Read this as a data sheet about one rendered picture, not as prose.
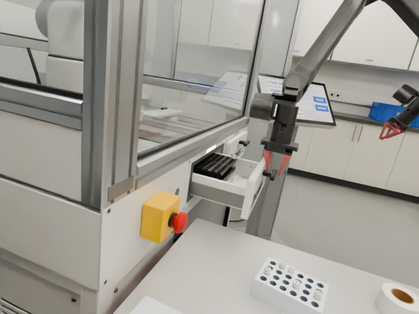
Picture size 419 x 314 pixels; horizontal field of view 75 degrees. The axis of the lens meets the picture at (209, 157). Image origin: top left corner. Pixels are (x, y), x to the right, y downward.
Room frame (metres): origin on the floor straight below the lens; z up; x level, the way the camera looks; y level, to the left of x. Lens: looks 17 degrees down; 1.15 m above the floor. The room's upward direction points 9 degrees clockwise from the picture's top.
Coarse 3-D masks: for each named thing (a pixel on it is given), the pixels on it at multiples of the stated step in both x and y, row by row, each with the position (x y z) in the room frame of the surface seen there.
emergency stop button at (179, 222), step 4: (180, 212) 0.46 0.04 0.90; (184, 212) 0.46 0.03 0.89; (176, 216) 0.46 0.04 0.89; (180, 216) 0.45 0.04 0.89; (184, 216) 0.45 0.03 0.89; (176, 220) 0.44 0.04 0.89; (180, 220) 0.44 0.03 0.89; (184, 220) 0.45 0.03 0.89; (172, 224) 0.45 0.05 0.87; (176, 224) 0.44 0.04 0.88; (180, 224) 0.44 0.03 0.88; (184, 224) 0.45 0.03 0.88; (176, 228) 0.44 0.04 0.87; (180, 228) 0.44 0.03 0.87; (184, 228) 0.45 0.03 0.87; (176, 232) 0.44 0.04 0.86; (180, 232) 0.45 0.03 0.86
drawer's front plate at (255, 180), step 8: (264, 160) 0.78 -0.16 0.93; (256, 168) 0.69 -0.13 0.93; (264, 168) 0.76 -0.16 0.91; (256, 176) 0.63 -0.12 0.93; (264, 176) 0.82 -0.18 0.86; (248, 184) 0.61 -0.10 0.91; (256, 184) 0.64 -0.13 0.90; (248, 192) 0.61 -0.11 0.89; (256, 192) 0.68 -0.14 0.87; (248, 200) 0.60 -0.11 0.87; (256, 200) 0.73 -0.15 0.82; (248, 208) 0.60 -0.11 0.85; (248, 216) 0.61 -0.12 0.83
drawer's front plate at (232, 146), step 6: (246, 132) 1.20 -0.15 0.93; (234, 138) 1.02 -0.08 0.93; (240, 138) 1.09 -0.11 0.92; (228, 144) 0.95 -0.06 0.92; (234, 144) 1.01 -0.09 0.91; (240, 144) 1.11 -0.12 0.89; (228, 150) 0.95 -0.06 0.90; (234, 150) 1.02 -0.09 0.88; (240, 150) 1.13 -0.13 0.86; (240, 156) 1.16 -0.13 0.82
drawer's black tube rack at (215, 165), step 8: (208, 160) 0.79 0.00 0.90; (216, 160) 0.80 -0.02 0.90; (224, 160) 0.82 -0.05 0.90; (200, 168) 0.70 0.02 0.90; (208, 168) 0.73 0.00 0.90; (216, 168) 0.73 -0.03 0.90; (232, 168) 0.84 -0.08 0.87; (208, 176) 0.74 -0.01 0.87; (216, 176) 0.70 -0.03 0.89; (224, 176) 0.75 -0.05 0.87
